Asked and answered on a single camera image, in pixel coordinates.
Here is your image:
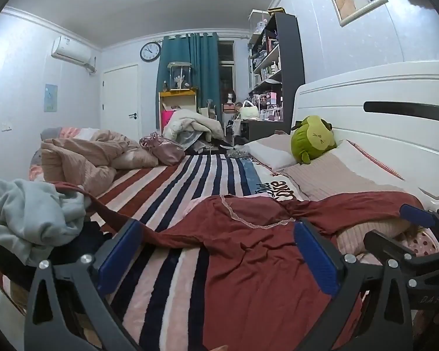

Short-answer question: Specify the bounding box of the pink quilt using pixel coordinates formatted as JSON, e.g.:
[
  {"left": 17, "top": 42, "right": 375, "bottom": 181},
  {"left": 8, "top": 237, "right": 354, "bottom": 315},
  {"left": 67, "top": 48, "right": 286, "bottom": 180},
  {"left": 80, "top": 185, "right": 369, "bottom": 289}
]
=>
[{"left": 29, "top": 128, "right": 160, "bottom": 198}]

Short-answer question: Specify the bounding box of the pink polka dot cloth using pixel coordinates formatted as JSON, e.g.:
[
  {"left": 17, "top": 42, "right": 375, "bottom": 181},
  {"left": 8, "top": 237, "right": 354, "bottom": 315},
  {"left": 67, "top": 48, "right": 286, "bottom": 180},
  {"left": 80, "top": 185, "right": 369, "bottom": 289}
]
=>
[{"left": 399, "top": 227, "right": 439, "bottom": 257}]

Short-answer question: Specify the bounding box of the window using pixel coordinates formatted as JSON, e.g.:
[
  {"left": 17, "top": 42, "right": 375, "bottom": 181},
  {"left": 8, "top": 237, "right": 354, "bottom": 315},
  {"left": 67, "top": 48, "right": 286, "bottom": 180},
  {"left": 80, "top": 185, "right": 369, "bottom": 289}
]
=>
[{"left": 217, "top": 39, "right": 236, "bottom": 100}]

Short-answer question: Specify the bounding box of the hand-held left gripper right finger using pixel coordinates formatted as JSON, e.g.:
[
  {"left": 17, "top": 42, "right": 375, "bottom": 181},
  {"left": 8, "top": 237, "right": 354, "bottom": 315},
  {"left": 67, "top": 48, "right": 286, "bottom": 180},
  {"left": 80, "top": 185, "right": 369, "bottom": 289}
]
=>
[{"left": 294, "top": 219, "right": 414, "bottom": 351}]

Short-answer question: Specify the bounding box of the light grey garment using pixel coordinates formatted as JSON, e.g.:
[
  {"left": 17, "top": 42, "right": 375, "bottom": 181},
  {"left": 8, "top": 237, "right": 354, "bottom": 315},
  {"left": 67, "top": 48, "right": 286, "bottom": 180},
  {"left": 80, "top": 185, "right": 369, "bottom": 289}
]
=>
[{"left": 0, "top": 178, "right": 93, "bottom": 268}]

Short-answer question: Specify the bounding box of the shiny pink bag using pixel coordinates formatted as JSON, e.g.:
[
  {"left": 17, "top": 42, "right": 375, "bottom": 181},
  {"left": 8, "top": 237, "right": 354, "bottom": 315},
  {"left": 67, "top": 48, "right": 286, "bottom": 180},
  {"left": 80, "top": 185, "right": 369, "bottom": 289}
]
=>
[{"left": 139, "top": 133, "right": 186, "bottom": 166}]

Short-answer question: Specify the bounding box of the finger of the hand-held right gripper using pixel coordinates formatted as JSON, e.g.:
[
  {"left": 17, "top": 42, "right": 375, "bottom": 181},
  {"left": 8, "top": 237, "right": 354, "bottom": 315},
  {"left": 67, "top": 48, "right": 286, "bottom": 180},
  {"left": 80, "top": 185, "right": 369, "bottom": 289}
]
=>
[
  {"left": 399, "top": 204, "right": 439, "bottom": 244},
  {"left": 363, "top": 230, "right": 439, "bottom": 276}
]

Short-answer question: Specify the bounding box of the red long-sleeved top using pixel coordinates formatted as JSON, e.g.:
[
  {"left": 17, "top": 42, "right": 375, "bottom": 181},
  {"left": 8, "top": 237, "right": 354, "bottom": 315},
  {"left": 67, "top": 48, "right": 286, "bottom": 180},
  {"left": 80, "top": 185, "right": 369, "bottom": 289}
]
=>
[{"left": 55, "top": 181, "right": 425, "bottom": 351}]

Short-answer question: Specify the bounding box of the striped plush blanket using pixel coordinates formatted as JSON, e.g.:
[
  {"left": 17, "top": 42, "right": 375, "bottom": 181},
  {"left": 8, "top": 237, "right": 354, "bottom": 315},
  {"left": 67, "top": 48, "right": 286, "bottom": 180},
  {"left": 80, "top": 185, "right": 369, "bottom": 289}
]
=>
[{"left": 0, "top": 154, "right": 352, "bottom": 351}]

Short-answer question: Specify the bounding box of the cream bedding pile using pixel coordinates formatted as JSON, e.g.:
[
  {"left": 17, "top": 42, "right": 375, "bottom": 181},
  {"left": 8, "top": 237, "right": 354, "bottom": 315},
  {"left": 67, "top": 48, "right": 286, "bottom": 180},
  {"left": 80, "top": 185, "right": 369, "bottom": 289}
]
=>
[{"left": 163, "top": 108, "right": 224, "bottom": 144}]

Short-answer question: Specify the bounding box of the green plush toy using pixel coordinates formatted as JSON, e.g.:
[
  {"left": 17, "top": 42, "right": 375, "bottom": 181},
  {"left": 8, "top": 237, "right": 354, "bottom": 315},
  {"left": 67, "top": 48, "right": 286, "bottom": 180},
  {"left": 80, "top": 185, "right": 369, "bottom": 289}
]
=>
[{"left": 291, "top": 115, "right": 338, "bottom": 165}]

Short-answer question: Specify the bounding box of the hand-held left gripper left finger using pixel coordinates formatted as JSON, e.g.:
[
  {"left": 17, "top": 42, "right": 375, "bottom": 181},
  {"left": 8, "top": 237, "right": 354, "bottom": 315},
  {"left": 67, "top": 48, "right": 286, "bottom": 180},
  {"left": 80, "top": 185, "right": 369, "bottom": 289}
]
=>
[{"left": 24, "top": 218, "right": 143, "bottom": 351}]

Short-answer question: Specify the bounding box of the glass display case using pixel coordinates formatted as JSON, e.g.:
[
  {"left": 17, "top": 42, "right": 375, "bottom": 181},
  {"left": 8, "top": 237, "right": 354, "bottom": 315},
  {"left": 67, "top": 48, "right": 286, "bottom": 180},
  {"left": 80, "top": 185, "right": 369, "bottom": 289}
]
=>
[{"left": 167, "top": 62, "right": 192, "bottom": 92}]

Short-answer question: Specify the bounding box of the round wall clock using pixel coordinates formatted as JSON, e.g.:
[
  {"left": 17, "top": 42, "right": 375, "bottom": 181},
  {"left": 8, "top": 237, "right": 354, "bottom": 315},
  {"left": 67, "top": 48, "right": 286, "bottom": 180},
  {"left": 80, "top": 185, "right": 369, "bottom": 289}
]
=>
[{"left": 140, "top": 42, "right": 162, "bottom": 62}]

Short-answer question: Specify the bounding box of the plain white pillow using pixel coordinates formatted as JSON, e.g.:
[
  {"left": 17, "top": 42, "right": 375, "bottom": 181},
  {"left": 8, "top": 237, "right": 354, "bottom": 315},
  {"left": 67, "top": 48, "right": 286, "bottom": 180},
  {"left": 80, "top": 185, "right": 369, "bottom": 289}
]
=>
[{"left": 247, "top": 133, "right": 297, "bottom": 171}]

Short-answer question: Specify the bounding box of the white bed headboard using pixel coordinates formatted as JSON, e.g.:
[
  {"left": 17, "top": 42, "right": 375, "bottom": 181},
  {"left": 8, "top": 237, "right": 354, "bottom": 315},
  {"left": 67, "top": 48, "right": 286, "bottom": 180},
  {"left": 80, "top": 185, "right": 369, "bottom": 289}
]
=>
[{"left": 291, "top": 60, "right": 439, "bottom": 202}]

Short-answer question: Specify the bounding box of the dark desk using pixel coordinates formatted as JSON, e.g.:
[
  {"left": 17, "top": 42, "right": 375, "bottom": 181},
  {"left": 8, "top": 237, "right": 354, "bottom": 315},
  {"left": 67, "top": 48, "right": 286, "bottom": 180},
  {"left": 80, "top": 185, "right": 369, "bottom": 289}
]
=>
[{"left": 238, "top": 117, "right": 294, "bottom": 145}]

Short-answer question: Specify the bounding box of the white pillow with red trim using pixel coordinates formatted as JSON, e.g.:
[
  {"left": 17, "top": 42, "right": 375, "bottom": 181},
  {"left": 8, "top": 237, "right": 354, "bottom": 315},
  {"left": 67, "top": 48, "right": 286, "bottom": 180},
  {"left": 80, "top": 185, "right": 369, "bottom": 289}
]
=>
[{"left": 335, "top": 140, "right": 407, "bottom": 181}]

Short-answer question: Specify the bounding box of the white door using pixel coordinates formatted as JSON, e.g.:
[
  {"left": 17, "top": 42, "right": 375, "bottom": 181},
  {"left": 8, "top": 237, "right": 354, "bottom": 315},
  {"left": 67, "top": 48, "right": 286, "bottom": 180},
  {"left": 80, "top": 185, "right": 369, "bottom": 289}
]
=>
[{"left": 101, "top": 64, "right": 140, "bottom": 142}]

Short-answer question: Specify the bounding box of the yellow shelf unit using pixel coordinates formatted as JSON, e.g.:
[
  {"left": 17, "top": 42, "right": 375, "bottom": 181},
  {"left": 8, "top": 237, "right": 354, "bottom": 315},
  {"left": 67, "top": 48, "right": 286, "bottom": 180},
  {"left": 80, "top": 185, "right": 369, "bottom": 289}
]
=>
[{"left": 158, "top": 89, "right": 198, "bottom": 133}]

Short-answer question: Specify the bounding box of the white air conditioner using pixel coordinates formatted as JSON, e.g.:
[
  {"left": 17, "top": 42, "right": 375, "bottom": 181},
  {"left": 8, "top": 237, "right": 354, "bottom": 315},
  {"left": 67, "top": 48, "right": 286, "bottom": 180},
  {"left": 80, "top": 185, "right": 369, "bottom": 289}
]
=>
[{"left": 51, "top": 36, "right": 96, "bottom": 73}]

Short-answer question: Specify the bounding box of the light blue wall poster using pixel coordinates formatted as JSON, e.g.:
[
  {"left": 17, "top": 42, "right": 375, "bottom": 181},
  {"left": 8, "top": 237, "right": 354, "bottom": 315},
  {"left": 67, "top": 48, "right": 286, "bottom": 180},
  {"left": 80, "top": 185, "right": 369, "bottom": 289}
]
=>
[{"left": 44, "top": 84, "right": 58, "bottom": 112}]

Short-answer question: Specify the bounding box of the pink ribbed pillow cloth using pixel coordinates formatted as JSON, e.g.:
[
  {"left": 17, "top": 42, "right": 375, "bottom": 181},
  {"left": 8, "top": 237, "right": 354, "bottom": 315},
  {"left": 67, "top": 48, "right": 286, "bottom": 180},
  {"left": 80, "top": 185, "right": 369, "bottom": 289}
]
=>
[{"left": 283, "top": 152, "right": 416, "bottom": 202}]

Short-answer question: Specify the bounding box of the teal curtain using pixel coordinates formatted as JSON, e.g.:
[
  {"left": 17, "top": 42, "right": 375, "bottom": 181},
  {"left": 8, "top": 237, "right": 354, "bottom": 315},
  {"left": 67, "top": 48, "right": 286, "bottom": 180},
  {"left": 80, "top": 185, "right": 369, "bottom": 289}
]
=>
[{"left": 157, "top": 33, "right": 220, "bottom": 118}]

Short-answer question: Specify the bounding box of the dark bookshelf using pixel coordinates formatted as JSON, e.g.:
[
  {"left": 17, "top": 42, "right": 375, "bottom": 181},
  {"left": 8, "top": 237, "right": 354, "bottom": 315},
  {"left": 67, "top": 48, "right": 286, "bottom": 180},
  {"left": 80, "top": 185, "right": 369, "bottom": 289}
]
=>
[{"left": 248, "top": 7, "right": 305, "bottom": 136}]

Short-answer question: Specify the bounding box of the white handbag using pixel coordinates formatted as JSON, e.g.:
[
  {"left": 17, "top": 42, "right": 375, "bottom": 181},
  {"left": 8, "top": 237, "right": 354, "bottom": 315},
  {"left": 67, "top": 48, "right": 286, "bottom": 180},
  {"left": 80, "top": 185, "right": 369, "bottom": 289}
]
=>
[{"left": 239, "top": 100, "right": 260, "bottom": 120}]

